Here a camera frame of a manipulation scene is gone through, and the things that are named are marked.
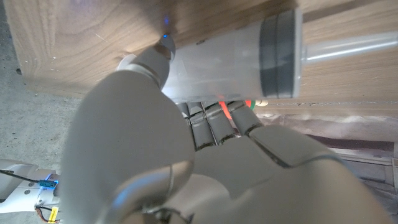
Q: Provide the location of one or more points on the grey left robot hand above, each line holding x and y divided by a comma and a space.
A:
155, 155

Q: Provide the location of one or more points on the large clear plastic syringe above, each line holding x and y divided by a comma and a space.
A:
236, 65

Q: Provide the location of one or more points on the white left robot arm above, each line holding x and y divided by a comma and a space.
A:
21, 189

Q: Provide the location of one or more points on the red green wooden maraca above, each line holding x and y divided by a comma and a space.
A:
248, 105

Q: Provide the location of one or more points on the printed sofa room backdrop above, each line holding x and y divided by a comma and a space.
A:
351, 140

